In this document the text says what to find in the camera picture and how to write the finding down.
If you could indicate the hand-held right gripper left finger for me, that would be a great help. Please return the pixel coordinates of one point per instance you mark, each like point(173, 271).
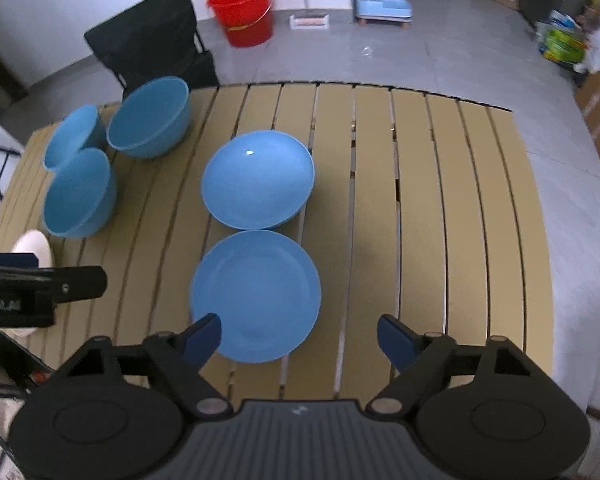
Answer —
point(203, 340)

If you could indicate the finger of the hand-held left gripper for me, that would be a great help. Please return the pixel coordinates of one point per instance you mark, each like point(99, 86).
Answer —
point(10, 260)
point(80, 282)

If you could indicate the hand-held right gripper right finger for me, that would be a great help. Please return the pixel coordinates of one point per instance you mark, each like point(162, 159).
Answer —
point(395, 340)

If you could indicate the cream plate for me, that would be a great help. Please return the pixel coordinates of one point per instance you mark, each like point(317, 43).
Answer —
point(32, 247)

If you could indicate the blue plate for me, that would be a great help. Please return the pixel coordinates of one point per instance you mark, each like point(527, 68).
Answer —
point(257, 180)
point(260, 290)

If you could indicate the large blue bowl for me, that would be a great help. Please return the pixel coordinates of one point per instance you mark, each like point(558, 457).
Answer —
point(147, 120)

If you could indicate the black folding chair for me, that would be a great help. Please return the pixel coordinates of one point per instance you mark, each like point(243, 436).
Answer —
point(145, 40)

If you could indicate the red plastic bucket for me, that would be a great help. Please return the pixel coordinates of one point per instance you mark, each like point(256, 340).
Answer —
point(240, 20)

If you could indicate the green bag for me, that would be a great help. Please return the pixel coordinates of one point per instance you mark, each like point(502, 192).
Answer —
point(565, 47)

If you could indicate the white and blue bag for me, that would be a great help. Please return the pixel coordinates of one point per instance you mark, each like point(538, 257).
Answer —
point(562, 20)

